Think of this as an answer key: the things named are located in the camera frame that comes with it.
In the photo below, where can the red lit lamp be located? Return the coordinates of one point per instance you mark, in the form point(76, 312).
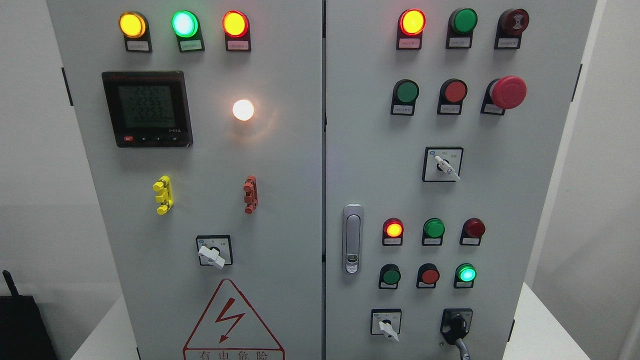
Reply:
point(410, 26)
point(392, 232)

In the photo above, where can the white lit indicator lamp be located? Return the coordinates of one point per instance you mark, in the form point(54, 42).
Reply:
point(243, 110)

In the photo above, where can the green unlit lamp right top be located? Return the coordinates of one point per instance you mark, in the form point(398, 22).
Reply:
point(460, 29)

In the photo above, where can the white selector switch upper right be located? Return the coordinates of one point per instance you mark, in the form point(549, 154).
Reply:
point(442, 164)

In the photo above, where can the yellow indicator lamp top left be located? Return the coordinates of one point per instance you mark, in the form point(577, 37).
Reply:
point(136, 32)

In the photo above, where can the grey right cabinet door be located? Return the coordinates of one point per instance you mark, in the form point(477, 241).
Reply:
point(376, 160)

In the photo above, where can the white selector switch left door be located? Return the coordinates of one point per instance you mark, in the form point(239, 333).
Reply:
point(215, 250)

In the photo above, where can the red lit lamp left door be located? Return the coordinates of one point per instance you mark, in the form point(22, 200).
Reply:
point(236, 28)

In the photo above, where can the grey cabinet door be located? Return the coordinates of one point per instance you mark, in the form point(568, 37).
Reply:
point(376, 160)
point(277, 250)

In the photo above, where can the dark red buzzer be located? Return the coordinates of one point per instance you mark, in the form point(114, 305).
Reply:
point(510, 27)

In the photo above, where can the green push button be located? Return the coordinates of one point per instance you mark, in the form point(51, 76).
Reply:
point(403, 98)
point(389, 277)

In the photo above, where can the black box with antenna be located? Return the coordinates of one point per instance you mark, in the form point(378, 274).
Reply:
point(23, 335)

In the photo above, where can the grey left cabinet door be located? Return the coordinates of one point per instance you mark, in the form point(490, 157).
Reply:
point(277, 250)

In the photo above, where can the red emergency stop mushroom button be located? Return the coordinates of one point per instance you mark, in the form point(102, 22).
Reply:
point(503, 94)

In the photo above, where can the red lit lamp lower left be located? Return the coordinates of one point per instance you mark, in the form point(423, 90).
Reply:
point(392, 232)

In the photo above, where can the black digital power meter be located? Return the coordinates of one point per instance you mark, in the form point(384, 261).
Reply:
point(148, 109)

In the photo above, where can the green illuminated button lower right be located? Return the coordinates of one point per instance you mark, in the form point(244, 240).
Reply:
point(464, 276)

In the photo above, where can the green push button upper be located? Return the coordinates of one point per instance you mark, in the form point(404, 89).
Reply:
point(403, 98)

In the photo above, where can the green lamp lower middle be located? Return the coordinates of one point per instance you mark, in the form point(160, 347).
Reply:
point(433, 232)

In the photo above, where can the green push button lower left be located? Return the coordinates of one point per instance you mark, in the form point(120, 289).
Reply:
point(389, 277)

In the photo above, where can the white selector switch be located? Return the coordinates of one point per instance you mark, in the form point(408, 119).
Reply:
point(386, 323)
point(442, 164)

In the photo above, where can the green lit indicator lamp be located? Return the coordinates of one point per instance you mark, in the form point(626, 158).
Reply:
point(188, 32)

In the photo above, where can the red push button upper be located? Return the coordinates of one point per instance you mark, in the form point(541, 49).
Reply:
point(451, 95)

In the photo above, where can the silver door handle lock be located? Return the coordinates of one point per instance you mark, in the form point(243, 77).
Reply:
point(352, 219)

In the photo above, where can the red electric warning triangle sticker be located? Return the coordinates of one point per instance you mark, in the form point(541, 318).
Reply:
point(230, 329)

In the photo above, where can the yellow terminal connector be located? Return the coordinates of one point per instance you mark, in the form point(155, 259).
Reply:
point(164, 196)

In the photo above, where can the white selector switch bottom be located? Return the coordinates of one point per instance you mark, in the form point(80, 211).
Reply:
point(386, 323)

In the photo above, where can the black knob selector switch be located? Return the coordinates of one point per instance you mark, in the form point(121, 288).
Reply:
point(455, 325)

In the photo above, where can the red push button lower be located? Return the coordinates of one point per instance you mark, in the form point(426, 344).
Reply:
point(427, 276)

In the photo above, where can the red lamp lower right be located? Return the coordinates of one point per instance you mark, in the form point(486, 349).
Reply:
point(472, 232)

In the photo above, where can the red push button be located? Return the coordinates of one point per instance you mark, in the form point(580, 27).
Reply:
point(451, 95)
point(427, 276)

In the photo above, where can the red lit lamp right top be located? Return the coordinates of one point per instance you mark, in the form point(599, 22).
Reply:
point(410, 26)

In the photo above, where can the red terminal connector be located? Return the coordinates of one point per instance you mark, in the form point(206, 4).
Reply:
point(250, 187)

